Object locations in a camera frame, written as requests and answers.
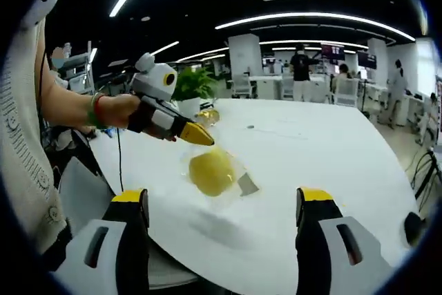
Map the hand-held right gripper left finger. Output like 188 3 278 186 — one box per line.
55 187 151 295

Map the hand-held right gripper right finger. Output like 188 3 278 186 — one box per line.
296 186 394 295

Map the round yellow silicone block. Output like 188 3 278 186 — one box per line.
179 146 262 199

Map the person's left hand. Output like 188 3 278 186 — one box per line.
99 93 142 131

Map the gold foil packet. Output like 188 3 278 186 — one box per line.
195 108 221 126

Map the green potted plant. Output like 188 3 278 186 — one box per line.
171 66 218 116

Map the white metal rack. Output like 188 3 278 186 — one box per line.
64 41 97 95

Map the grey mesh office chair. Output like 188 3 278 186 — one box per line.
58 155 200 295

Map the dark rounded object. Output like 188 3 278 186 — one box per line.
402 211 424 248

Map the cream knit sweater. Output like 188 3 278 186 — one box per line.
0 18 70 254

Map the red string bracelet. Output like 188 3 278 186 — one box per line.
95 94 108 126

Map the green bracelet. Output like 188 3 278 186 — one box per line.
86 93 104 129

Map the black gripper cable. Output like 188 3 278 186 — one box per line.
115 128 125 193

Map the red wall display screen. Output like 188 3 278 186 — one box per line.
320 43 346 61

